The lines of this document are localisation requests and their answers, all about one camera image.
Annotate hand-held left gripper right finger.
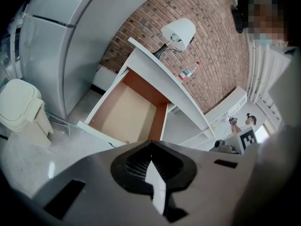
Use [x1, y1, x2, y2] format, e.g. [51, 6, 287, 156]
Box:
[151, 140, 256, 226]

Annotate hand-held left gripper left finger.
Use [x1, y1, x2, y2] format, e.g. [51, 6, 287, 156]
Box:
[32, 140, 171, 226]

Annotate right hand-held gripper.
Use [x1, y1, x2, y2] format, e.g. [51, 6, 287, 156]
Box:
[209, 125, 259, 155]

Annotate white desk drawer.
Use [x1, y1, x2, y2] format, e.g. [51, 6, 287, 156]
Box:
[77, 69, 171, 148]

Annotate white desk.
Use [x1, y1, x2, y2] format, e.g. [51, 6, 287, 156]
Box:
[77, 37, 218, 150]

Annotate white shelf cabinet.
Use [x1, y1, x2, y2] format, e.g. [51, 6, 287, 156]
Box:
[204, 86, 248, 127]

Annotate clear plastic bottle red cap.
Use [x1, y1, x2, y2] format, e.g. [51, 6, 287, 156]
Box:
[177, 61, 200, 81]

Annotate blue face mask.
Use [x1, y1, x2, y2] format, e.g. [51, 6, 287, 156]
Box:
[253, 33, 276, 46]

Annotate white table lamp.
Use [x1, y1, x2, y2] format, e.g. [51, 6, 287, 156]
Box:
[152, 17, 197, 60]

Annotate cream trash bin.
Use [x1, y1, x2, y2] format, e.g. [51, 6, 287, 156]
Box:
[0, 78, 54, 148]

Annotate person's head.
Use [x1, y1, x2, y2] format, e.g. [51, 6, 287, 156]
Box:
[244, 0, 292, 47]

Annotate grey refrigerator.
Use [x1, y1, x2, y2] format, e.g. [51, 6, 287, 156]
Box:
[18, 0, 113, 120]

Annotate white shelving rack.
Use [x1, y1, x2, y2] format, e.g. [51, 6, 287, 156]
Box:
[0, 6, 25, 84]

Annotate black head-mounted camera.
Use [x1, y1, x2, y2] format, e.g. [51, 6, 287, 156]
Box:
[231, 0, 253, 34]

